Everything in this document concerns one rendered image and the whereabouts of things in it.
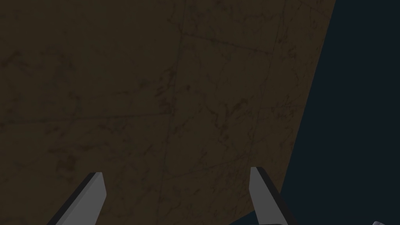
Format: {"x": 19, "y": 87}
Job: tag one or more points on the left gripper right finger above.
{"x": 267, "y": 203}

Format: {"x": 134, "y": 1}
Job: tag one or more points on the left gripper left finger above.
{"x": 84, "y": 203}

